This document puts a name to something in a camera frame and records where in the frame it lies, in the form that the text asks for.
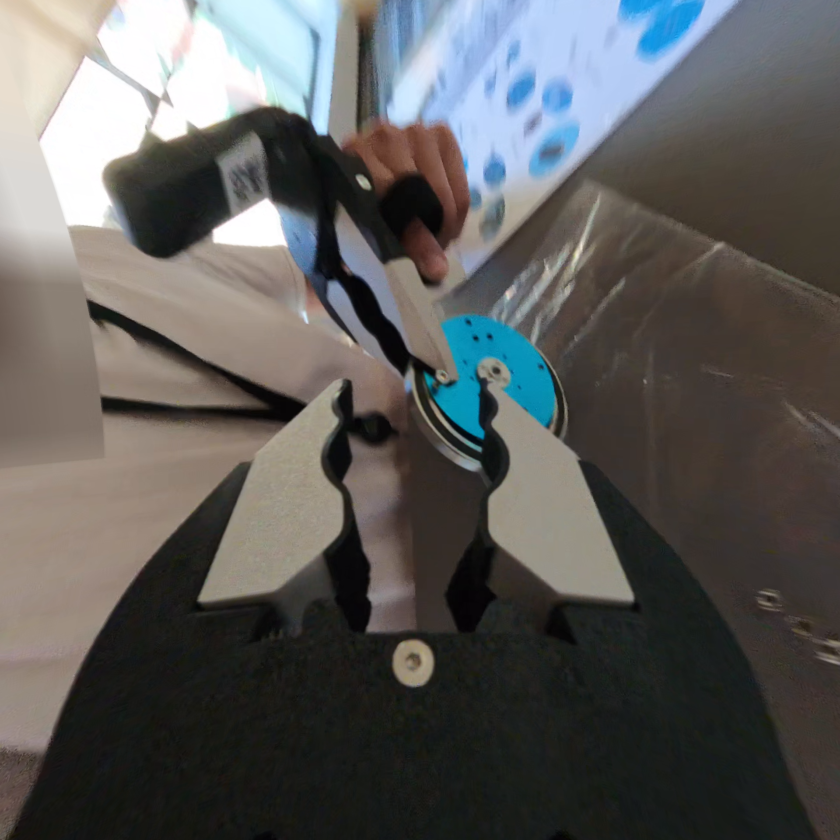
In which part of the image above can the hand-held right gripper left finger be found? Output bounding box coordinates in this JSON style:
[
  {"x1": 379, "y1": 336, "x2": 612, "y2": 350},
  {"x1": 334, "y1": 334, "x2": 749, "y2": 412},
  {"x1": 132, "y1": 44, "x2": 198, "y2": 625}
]
[{"x1": 197, "y1": 379, "x2": 373, "y2": 634}]

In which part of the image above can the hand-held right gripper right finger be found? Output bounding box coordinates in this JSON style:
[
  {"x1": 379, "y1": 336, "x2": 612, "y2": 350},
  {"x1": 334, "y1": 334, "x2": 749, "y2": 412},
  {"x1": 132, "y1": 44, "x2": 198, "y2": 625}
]
[{"x1": 446, "y1": 379, "x2": 636, "y2": 634}]

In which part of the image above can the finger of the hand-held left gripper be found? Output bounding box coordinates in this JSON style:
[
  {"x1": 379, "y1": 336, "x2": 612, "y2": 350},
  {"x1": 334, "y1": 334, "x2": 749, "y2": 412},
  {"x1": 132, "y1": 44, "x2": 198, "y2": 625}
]
[
  {"x1": 320, "y1": 266, "x2": 413, "y2": 380},
  {"x1": 382, "y1": 258, "x2": 462, "y2": 383}
]

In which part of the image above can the blue perforated round plate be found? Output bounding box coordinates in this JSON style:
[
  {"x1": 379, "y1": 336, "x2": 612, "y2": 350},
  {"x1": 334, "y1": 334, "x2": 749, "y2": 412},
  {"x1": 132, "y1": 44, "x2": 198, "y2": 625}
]
[{"x1": 420, "y1": 315, "x2": 559, "y2": 447}]

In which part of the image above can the silver round bearing ring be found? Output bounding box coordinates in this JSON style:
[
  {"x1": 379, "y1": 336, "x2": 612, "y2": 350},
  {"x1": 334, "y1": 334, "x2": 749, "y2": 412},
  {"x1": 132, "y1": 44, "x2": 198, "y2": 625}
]
[{"x1": 406, "y1": 357, "x2": 568, "y2": 473}]

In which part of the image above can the grey desk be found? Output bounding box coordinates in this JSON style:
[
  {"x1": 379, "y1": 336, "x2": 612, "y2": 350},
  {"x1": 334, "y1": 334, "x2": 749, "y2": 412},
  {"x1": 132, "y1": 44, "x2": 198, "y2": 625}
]
[{"x1": 394, "y1": 0, "x2": 840, "y2": 840}]

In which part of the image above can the person's left hand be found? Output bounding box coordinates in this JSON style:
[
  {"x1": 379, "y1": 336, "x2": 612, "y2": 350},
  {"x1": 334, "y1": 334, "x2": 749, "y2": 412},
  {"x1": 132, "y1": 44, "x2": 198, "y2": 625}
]
[{"x1": 344, "y1": 121, "x2": 472, "y2": 284}]

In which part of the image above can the large framed window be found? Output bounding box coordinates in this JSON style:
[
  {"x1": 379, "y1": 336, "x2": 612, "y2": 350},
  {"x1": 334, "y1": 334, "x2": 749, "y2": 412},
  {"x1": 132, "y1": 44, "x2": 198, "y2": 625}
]
[{"x1": 39, "y1": 0, "x2": 329, "y2": 231}]

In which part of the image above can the clear flat plastic bag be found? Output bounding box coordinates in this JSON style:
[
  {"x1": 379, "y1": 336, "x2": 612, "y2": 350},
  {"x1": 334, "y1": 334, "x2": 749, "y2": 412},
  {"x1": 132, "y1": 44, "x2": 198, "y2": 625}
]
[{"x1": 440, "y1": 177, "x2": 840, "y2": 840}]

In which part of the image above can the white instruction booklet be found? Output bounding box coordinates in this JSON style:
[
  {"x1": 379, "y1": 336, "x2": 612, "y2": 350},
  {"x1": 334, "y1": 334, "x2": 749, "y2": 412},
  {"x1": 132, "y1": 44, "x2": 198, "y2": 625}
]
[{"x1": 387, "y1": 0, "x2": 742, "y2": 277}]

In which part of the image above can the black strap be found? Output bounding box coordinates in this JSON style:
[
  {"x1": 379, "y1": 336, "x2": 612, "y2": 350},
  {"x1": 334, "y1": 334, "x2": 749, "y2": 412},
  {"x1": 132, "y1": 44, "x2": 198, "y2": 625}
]
[{"x1": 85, "y1": 301, "x2": 395, "y2": 447}]

